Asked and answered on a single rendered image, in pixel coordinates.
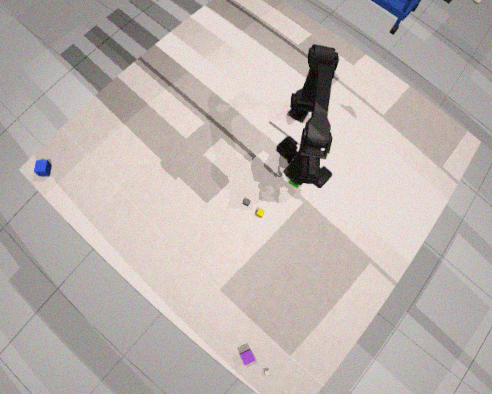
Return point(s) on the blue cube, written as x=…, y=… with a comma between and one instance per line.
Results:
x=43, y=168

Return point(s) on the purple block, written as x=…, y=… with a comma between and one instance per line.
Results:
x=247, y=357

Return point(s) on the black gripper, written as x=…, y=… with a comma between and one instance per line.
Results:
x=287, y=148

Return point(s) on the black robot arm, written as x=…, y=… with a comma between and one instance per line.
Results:
x=313, y=97

